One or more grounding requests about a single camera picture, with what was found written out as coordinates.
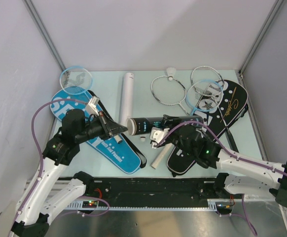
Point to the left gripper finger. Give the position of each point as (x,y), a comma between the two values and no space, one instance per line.
(107,120)
(114,129)

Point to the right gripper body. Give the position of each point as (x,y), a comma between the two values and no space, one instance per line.
(175,139)

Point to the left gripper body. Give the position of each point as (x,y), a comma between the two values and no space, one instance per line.
(96,128)

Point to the white tube lid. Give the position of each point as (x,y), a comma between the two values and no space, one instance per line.
(131,126)

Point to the black shuttlecock tube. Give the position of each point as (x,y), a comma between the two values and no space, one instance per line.
(145,125)

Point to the white shuttlecock tube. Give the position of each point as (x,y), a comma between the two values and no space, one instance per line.
(127,97)

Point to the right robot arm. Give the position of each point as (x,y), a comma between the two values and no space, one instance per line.
(273,175)

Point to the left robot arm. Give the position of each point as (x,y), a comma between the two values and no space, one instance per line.
(36,212)

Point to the white racket centre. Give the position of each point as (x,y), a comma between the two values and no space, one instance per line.
(169,92)

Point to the white racket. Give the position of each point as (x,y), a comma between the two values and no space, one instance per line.
(213,79)
(169,92)

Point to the shuttlecock at table centre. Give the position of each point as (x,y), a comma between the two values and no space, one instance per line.
(142,138)

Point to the black racket cover front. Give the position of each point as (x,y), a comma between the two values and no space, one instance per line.
(180,162)

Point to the blue racket cover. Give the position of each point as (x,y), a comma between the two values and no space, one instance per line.
(125,155)

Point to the shuttlecock at back right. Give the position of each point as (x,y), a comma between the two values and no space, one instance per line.
(171,71)

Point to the light blue racket left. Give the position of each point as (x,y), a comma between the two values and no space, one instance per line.
(75,80)

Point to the white racket right rear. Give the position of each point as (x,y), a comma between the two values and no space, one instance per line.
(213,79)

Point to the black racket cover gold script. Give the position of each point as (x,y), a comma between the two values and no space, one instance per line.
(232,106)

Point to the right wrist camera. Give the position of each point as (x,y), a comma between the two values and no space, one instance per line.
(156,135)

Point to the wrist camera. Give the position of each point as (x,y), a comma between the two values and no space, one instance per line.
(91,106)
(156,135)

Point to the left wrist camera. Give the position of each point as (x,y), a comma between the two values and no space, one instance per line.
(91,106)

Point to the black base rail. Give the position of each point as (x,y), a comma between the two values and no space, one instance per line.
(101,193)

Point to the left aluminium frame post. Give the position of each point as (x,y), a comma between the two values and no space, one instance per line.
(33,12)

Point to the aluminium frame post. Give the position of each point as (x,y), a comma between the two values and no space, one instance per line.
(33,12)
(266,26)

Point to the right aluminium frame post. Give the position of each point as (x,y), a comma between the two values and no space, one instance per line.
(266,26)

